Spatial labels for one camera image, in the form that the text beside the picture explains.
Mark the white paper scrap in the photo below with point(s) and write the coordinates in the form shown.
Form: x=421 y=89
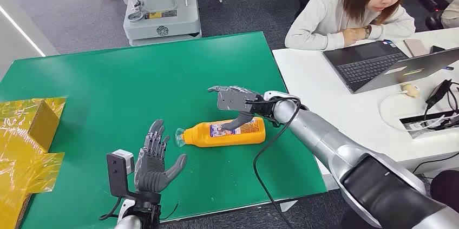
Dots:
x=287 y=206

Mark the desk socket tray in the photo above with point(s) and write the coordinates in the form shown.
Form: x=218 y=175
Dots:
x=426 y=125

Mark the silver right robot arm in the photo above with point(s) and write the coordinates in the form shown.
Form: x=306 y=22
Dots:
x=340 y=152

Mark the person at desk edge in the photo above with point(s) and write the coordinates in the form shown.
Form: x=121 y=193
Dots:
x=452 y=14

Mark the small beige charger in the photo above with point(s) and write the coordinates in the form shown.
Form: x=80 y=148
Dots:
x=410 y=90

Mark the black phone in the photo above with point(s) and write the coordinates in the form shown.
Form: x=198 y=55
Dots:
x=437 y=49

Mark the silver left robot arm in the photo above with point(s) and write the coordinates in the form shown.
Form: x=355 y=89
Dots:
x=141 y=213

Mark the small blue usb stick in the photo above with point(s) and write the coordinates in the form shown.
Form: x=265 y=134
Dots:
x=448 y=67

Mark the dark grey open laptop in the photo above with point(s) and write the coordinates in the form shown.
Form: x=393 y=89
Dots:
x=365 y=66

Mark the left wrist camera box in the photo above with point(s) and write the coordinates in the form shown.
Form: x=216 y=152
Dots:
x=116 y=173

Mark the green table mat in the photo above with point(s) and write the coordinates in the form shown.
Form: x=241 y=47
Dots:
x=107 y=76

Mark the orange detergent bottle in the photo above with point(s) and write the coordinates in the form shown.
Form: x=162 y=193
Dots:
x=208 y=139

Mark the person's hand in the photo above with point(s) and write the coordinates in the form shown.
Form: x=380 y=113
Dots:
x=353 y=36

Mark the beige notebook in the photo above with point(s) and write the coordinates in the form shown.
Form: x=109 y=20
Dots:
x=416 y=47

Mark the white robot base machine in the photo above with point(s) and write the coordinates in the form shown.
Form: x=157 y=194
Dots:
x=161 y=15

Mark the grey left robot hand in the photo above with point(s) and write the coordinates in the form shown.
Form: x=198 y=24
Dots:
x=150 y=173

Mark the black rounded object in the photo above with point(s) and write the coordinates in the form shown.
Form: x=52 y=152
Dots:
x=446 y=189

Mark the black power adapter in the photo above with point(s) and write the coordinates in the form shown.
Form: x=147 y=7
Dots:
x=438 y=94

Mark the yellow-taped cardboard box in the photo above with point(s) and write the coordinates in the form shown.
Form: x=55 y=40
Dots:
x=21 y=141

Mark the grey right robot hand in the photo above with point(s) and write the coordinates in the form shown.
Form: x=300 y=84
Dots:
x=235 y=100

